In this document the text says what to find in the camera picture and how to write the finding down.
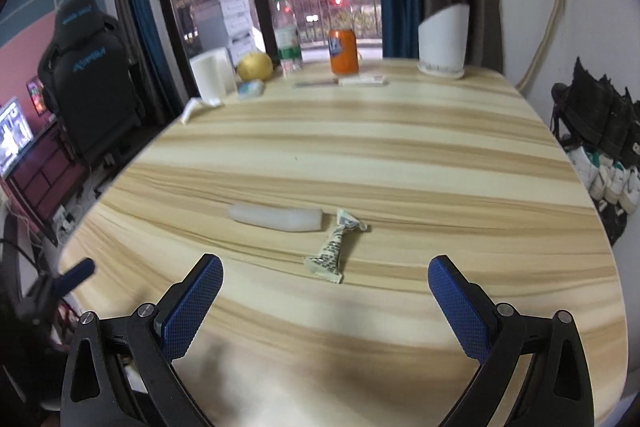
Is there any small colourful picture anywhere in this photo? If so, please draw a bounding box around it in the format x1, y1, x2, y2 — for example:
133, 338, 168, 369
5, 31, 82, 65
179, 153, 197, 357
26, 77, 46, 115

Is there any orange soda can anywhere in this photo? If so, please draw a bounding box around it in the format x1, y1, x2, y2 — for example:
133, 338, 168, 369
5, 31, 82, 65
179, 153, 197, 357
329, 28, 360, 75

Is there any yellow round fruit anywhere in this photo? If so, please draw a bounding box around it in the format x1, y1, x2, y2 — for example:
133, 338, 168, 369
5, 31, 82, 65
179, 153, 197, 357
236, 53, 274, 82

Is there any black cable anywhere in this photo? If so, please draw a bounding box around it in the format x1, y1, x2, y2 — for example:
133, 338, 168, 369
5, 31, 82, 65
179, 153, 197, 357
0, 237, 51, 280

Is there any white slanted cylinder container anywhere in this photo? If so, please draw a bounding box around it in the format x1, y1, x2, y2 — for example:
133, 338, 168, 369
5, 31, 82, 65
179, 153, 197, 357
417, 3, 471, 80

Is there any balcony metal railing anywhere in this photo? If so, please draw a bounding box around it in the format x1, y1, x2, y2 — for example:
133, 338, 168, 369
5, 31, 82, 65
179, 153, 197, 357
272, 0, 383, 45

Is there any white shoes pile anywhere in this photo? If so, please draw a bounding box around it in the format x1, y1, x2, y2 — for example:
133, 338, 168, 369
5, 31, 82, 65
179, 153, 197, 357
565, 144, 640, 215

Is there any white drawer cabinet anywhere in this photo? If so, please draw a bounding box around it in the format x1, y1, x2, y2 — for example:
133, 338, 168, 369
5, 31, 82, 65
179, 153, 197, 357
192, 0, 263, 58

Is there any white paper roll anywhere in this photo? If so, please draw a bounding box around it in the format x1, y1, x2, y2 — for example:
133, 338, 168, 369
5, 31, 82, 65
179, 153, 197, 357
190, 47, 238, 100

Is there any clear plastic bottle green label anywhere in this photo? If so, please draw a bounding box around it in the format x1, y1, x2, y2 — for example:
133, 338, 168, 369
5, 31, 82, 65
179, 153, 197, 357
272, 0, 304, 78

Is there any black jagged bag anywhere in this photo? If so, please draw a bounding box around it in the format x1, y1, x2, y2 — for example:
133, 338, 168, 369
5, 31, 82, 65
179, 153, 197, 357
550, 56, 640, 162

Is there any white flat box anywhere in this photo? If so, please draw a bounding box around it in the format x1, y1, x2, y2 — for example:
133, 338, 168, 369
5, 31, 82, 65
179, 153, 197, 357
338, 75, 390, 87

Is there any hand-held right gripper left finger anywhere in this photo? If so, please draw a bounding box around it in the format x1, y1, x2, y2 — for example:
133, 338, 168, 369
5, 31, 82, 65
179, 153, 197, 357
60, 253, 224, 427

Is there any television screen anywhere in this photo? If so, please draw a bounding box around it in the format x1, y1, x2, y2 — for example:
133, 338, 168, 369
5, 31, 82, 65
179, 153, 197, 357
0, 96, 35, 180

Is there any printed wrapper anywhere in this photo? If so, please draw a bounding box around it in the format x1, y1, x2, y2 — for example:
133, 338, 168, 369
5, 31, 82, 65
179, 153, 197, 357
303, 208, 371, 284

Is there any dark red cabinet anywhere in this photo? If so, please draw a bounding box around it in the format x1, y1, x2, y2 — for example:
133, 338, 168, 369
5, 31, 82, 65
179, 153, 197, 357
5, 117, 91, 238

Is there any black gaming chair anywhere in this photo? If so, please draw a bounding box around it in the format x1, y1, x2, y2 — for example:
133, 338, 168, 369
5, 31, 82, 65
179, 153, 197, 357
37, 0, 146, 168

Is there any white tissue piece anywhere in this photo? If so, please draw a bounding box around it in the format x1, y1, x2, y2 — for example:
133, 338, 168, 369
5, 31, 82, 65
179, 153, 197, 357
181, 96, 224, 126

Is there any blue white tissue pack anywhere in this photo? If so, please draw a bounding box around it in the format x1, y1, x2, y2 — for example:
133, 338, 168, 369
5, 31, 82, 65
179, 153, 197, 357
236, 79, 266, 100

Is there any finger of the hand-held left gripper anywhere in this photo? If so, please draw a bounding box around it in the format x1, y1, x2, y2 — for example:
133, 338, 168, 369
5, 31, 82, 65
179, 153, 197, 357
22, 258, 97, 323

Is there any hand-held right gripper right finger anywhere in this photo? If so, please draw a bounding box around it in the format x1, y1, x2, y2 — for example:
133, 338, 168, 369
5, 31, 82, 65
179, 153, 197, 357
428, 256, 596, 427

